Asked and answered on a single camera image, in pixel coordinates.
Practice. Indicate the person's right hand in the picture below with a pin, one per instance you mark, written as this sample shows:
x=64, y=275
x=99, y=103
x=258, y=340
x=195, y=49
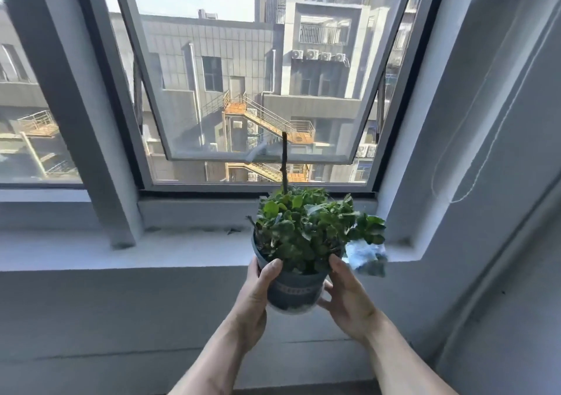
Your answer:
x=350, y=302

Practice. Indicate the person's left hand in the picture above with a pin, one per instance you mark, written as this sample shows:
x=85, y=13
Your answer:
x=250, y=302

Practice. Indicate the person's left thumb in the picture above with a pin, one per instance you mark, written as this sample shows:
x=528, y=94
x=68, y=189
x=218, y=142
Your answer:
x=270, y=273

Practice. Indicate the person's right thumb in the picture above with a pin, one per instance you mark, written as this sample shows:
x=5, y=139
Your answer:
x=338, y=268

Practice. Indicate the grey plant pot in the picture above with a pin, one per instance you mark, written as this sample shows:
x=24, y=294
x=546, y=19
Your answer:
x=294, y=289

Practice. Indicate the person's left forearm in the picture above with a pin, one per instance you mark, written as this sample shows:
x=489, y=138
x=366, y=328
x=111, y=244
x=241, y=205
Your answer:
x=214, y=362

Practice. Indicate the person's right forearm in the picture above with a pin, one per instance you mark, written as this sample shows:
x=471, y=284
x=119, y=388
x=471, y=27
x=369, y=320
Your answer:
x=405, y=355

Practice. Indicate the blue white plant tag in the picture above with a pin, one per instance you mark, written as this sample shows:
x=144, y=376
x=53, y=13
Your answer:
x=366, y=258

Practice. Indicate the green leafy plant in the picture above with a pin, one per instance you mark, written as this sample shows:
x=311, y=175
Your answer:
x=307, y=228

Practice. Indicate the brown wooden plant stake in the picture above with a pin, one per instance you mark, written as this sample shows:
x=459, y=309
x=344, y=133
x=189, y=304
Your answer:
x=284, y=162

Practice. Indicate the grey building with orange stairs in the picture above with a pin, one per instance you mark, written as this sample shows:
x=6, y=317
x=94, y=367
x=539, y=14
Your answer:
x=263, y=79

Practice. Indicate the open grey window sash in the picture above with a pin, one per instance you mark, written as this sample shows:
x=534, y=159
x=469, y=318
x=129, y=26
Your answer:
x=263, y=70

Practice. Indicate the grey window frame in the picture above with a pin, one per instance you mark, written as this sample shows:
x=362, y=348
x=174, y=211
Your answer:
x=109, y=114

